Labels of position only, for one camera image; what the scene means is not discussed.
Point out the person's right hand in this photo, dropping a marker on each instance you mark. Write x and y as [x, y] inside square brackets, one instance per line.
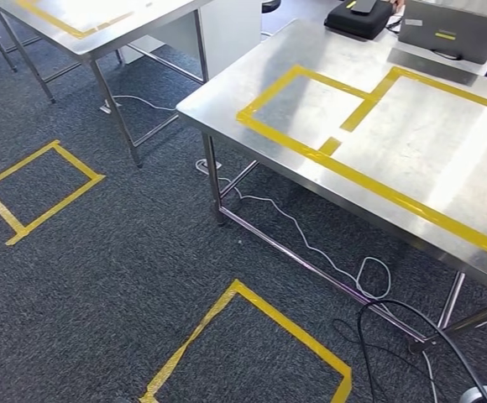
[396, 4]

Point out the black zip case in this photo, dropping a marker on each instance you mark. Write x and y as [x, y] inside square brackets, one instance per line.
[352, 25]

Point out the black round stool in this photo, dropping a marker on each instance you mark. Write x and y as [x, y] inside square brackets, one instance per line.
[270, 4]

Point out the steel side table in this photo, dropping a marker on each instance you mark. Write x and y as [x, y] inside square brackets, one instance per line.
[113, 33]

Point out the grey laptop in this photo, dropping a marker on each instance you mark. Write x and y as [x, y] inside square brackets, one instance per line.
[457, 28]

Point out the dark phone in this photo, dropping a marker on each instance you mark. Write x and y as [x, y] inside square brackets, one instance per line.
[363, 5]

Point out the steel workbench table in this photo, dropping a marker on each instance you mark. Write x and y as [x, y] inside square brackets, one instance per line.
[277, 55]

